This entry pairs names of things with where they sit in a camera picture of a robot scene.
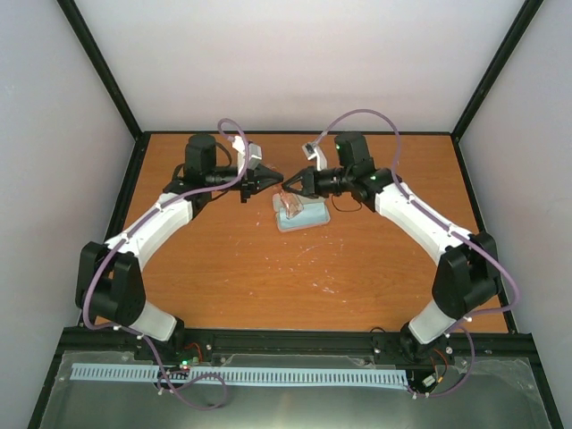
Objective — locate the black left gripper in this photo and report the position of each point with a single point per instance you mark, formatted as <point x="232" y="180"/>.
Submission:
<point x="258" y="180"/>

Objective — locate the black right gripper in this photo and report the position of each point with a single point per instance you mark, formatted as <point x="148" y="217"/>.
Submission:
<point x="309" y="187"/>

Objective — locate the orange transparent sunglasses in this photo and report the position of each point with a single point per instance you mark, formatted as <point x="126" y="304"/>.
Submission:
<point x="291" y="204"/>

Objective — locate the pink glasses case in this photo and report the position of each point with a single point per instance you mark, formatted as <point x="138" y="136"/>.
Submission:
<point x="277" y="204"/>

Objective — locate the light blue cleaning cloth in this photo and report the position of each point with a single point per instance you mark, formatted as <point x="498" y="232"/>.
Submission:
<point x="312" y="215"/>

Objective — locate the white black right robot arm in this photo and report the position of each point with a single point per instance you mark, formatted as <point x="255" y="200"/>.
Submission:
<point x="465" y="278"/>

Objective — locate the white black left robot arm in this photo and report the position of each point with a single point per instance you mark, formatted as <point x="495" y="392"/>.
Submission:
<point x="110" y="289"/>

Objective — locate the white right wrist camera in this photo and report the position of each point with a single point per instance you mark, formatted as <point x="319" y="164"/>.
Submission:
<point x="313" y="152"/>

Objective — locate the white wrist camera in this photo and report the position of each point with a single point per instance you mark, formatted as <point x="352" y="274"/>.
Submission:
<point x="249" y="156"/>
<point x="313" y="152"/>

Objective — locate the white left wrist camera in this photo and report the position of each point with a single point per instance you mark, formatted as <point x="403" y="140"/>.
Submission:
<point x="249" y="156"/>

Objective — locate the black aluminium mounting rail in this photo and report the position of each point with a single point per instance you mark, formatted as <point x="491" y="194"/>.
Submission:
<point x="381" y="348"/>

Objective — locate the light blue slotted cable duct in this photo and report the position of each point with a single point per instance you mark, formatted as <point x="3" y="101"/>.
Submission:
<point x="245" y="376"/>

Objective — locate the black enclosure frame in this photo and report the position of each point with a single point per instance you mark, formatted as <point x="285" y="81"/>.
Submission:
<point x="111" y="89"/>

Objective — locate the grey metal base plate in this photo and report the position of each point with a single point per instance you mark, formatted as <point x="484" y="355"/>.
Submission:
<point x="487" y="393"/>

